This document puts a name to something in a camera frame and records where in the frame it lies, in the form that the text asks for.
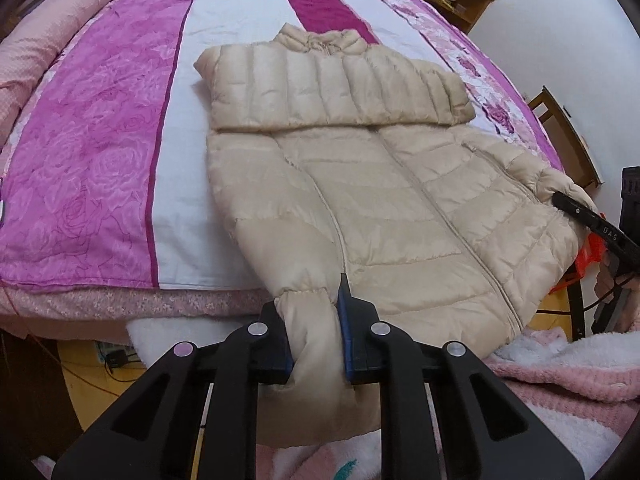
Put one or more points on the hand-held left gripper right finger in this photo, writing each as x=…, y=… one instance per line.
x=347, y=345

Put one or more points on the yellow wooden bed frame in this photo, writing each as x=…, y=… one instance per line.
x=85, y=395

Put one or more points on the black plastic crate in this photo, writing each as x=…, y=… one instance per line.
x=631, y=200

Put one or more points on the orange plastic object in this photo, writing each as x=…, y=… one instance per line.
x=585, y=260

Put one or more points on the purple floral striped quilt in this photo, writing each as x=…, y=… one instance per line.
x=100, y=160

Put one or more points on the pink rolled bolster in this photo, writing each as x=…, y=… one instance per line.
x=45, y=45

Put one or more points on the pink floral bed sheet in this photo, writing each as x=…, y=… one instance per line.
x=150, y=302

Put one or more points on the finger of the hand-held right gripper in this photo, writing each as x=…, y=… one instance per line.
x=575, y=208

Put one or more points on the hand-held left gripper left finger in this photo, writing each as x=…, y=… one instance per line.
x=280, y=355

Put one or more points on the white fleece mattress pad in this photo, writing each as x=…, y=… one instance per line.
x=145, y=335

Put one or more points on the black metal stand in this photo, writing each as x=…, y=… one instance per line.
x=607, y=312

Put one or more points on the wooden chair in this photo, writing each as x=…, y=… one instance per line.
x=570, y=132

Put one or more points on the power strip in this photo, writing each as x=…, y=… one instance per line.
x=117, y=360

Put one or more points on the small brown object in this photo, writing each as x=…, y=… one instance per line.
x=450, y=2

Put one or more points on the beige puffer jacket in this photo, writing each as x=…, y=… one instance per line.
x=400, y=210

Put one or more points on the pink white fleece clothing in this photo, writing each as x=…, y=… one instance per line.
x=550, y=395

